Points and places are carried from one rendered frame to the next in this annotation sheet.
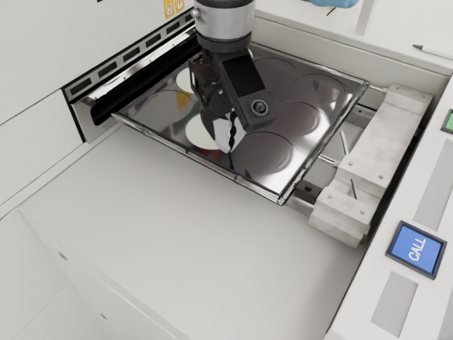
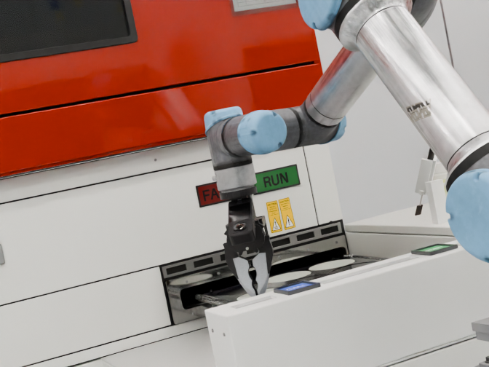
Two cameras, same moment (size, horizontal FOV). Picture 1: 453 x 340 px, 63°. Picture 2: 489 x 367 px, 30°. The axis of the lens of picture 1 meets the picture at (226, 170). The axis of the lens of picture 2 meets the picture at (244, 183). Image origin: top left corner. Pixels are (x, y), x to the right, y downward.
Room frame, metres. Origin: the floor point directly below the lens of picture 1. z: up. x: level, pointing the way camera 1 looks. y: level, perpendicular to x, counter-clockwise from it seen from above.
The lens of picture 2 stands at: (-0.99, -0.95, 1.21)
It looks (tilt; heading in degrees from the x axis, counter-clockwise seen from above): 3 degrees down; 33
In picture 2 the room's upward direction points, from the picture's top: 11 degrees counter-clockwise
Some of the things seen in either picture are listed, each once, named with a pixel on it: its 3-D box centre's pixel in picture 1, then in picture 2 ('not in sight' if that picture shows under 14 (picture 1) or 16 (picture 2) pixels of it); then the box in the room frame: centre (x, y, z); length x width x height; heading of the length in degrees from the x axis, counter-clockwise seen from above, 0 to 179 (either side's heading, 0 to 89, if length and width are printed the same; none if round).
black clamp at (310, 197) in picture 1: (307, 191); not in sight; (0.36, -0.13, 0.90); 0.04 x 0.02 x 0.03; 56
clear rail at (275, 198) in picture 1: (188, 154); (229, 304); (0.44, 0.06, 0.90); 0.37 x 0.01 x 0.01; 56
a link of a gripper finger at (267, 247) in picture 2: not in sight; (260, 250); (0.44, -0.02, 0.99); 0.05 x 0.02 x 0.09; 116
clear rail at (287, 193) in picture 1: (329, 133); not in sight; (0.49, -0.19, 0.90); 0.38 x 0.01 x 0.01; 146
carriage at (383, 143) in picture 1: (374, 159); not in sight; (0.45, -0.26, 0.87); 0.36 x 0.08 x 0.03; 146
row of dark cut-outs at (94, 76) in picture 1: (152, 40); (255, 249); (0.70, 0.15, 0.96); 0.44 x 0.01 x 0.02; 146
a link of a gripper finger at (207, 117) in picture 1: (216, 114); (238, 255); (0.43, 0.01, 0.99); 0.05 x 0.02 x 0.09; 116
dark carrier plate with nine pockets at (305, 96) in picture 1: (245, 98); (311, 281); (0.59, -0.04, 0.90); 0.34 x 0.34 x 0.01; 56
